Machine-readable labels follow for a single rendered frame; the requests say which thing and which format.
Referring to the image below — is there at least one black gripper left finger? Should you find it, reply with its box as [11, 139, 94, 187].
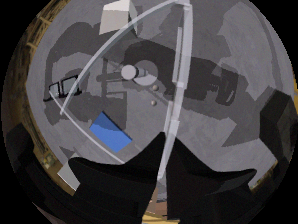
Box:
[68, 132, 166, 217]

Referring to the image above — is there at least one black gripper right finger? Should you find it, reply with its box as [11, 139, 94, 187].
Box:
[165, 136, 257, 221]

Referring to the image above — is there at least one white block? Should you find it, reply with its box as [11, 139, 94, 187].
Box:
[100, 0, 137, 41]

